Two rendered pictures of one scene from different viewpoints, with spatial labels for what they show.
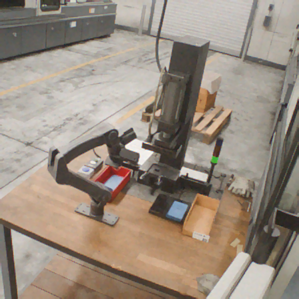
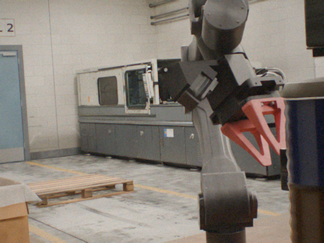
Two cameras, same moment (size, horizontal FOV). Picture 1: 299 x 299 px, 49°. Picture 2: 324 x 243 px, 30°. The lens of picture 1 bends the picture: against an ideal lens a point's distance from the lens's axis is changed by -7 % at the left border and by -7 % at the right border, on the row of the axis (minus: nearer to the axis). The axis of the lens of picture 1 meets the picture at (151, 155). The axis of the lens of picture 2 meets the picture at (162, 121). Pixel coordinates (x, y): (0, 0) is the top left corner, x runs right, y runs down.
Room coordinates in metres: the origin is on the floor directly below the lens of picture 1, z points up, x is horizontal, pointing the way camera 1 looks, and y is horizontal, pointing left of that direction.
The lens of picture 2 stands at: (1.75, -0.57, 1.20)
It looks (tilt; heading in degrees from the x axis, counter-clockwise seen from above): 3 degrees down; 130
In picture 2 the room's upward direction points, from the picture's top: 3 degrees counter-clockwise
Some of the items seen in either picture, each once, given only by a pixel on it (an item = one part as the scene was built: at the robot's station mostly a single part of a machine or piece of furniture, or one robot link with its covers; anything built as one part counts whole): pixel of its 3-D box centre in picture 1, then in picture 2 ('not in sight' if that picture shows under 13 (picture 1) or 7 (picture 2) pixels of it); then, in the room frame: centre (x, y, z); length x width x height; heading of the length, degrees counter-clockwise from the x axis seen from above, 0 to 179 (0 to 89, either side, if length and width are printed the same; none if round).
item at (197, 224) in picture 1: (201, 217); not in sight; (1.29, -0.29, 0.93); 0.25 x 0.13 x 0.08; 165
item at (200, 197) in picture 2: (99, 195); (226, 210); (1.22, 0.19, 1.00); 0.09 x 0.06 x 0.06; 41
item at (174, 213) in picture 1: (177, 209); not in sight; (1.32, -0.17, 0.93); 0.15 x 0.07 x 0.03; 164
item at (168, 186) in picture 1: (158, 177); not in sight; (1.56, -0.06, 0.94); 0.20 x 0.10 x 0.07; 75
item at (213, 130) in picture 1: (190, 114); not in sight; (4.78, -0.45, 0.07); 1.20 x 1.00 x 0.14; 159
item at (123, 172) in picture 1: (110, 182); not in sight; (1.45, 0.18, 0.93); 0.25 x 0.12 x 0.06; 165
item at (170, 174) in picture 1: (159, 171); not in sight; (1.56, -0.06, 0.98); 0.20 x 0.10 x 0.01; 75
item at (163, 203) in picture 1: (170, 207); not in sight; (1.35, -0.13, 0.91); 0.17 x 0.16 x 0.02; 75
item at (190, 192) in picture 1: (165, 180); not in sight; (1.63, -0.10, 0.88); 0.65 x 0.50 x 0.03; 75
